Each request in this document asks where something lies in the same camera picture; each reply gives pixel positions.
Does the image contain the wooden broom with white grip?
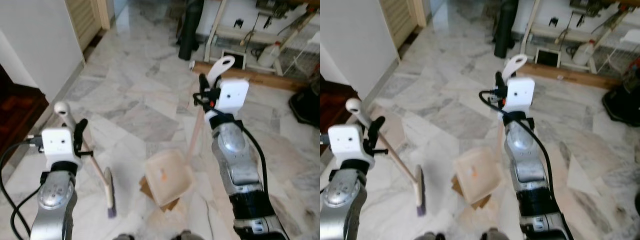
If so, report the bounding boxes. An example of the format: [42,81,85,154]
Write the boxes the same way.
[53,101,118,219]
[345,98,427,217]

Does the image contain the beige long-handled dustpan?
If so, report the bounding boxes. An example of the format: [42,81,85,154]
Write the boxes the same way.
[142,56,236,207]
[454,54,528,205]

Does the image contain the black floor appliance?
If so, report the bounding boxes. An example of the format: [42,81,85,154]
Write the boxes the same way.
[288,86,321,127]
[601,75,640,127]

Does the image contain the dark wooden stairs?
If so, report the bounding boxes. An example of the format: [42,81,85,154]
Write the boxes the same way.
[320,75,357,156]
[0,65,50,161]

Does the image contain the black cylindrical bag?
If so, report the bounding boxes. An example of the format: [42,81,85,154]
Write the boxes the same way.
[178,0,205,61]
[494,0,521,59]

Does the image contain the white metal rack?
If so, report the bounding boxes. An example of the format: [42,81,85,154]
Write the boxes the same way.
[202,0,321,76]
[517,0,640,76]

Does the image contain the brown wooden plank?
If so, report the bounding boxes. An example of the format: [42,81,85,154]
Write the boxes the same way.
[533,62,623,91]
[192,60,310,92]

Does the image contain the white plastic jug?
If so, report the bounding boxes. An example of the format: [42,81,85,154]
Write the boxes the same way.
[257,41,284,69]
[571,40,597,67]

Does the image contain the beige louvered door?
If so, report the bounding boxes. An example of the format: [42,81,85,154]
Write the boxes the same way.
[379,0,427,50]
[65,0,112,51]

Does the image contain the grey right robot foot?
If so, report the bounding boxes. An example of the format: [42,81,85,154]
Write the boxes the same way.
[481,229,516,240]
[171,230,206,240]

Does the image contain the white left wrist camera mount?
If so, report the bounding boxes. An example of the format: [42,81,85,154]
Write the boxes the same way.
[41,127,84,170]
[327,124,376,168]

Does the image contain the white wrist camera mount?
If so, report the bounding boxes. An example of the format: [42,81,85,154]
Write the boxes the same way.
[41,127,84,170]
[327,124,376,168]
[505,76,536,115]
[216,78,250,115]

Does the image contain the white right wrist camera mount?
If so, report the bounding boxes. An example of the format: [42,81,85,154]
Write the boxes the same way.
[216,78,250,115]
[505,76,536,115]

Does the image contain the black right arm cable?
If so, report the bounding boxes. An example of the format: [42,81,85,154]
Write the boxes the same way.
[478,90,555,201]
[192,92,271,201]

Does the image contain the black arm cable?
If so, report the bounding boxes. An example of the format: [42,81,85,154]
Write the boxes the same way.
[0,141,48,240]
[192,92,271,201]
[478,90,555,201]

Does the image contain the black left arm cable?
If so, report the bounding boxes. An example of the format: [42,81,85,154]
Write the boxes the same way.
[0,141,48,240]

